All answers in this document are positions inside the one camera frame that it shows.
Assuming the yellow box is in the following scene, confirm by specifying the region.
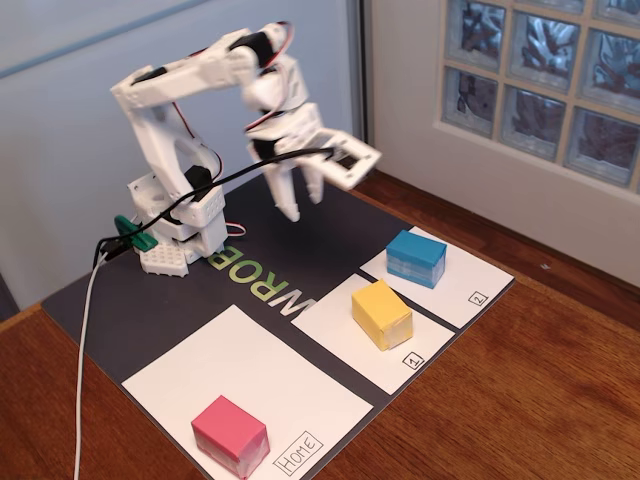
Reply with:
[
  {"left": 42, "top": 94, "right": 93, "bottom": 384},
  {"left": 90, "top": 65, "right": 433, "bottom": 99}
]
[{"left": 350, "top": 278, "right": 414, "bottom": 352}]

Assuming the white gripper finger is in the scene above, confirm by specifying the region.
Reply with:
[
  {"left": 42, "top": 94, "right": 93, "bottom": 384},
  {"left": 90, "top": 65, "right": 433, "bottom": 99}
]
[
  {"left": 262, "top": 162, "right": 302, "bottom": 224},
  {"left": 301, "top": 164, "right": 326, "bottom": 205}
]

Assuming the black cable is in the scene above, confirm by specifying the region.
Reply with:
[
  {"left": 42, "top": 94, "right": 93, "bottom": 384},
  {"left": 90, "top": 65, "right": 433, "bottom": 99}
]
[{"left": 92, "top": 146, "right": 335, "bottom": 271}]

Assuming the white home zone paper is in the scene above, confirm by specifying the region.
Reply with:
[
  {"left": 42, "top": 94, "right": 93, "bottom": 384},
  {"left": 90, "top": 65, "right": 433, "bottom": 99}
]
[{"left": 121, "top": 303, "right": 375, "bottom": 480}]

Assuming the dark grey mat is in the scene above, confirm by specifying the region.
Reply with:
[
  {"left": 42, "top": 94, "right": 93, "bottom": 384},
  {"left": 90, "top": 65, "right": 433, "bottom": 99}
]
[{"left": 40, "top": 158, "right": 516, "bottom": 480}]

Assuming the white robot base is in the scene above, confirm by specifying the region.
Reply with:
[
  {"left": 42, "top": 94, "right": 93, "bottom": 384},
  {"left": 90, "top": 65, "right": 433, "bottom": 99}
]
[{"left": 127, "top": 172, "right": 227, "bottom": 279}]

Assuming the blue box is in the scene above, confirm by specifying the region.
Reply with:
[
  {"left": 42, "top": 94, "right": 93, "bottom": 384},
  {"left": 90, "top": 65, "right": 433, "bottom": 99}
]
[{"left": 385, "top": 229, "right": 448, "bottom": 290}]

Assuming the white zone 1 paper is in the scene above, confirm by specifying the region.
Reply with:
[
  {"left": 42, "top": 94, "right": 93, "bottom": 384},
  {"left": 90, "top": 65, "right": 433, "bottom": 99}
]
[{"left": 290, "top": 272, "right": 456, "bottom": 396}]

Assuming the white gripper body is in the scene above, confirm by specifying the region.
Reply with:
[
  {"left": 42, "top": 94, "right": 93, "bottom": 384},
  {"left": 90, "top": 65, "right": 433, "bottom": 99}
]
[{"left": 244, "top": 102, "right": 329, "bottom": 174}]

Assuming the green clamp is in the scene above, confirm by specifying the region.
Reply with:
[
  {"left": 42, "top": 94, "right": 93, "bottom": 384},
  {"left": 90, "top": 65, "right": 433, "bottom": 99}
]
[{"left": 113, "top": 214, "right": 160, "bottom": 253}]

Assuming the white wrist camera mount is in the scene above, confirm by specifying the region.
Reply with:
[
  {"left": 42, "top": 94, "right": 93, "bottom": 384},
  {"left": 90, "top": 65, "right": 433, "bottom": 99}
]
[{"left": 299, "top": 127, "right": 384, "bottom": 191}]

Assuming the glass block window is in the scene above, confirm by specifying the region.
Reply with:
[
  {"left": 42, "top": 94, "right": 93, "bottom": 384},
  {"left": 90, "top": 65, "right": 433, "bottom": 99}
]
[{"left": 432, "top": 0, "right": 640, "bottom": 196}]

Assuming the grey metal door frame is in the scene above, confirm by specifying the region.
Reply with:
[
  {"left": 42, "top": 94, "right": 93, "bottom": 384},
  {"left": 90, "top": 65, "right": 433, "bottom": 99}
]
[{"left": 346, "top": 0, "right": 374, "bottom": 184}]

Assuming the pink box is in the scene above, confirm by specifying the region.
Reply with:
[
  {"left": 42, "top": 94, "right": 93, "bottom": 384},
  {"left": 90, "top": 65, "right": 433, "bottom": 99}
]
[{"left": 190, "top": 394, "right": 271, "bottom": 480}]

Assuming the white zone 2 paper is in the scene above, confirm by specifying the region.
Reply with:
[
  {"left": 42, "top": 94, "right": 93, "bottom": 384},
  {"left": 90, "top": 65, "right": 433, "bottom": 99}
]
[{"left": 359, "top": 225, "right": 516, "bottom": 330}]

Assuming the white cable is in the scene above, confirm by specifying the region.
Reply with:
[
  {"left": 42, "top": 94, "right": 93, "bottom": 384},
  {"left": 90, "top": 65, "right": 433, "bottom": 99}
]
[{"left": 73, "top": 252, "right": 109, "bottom": 480}]

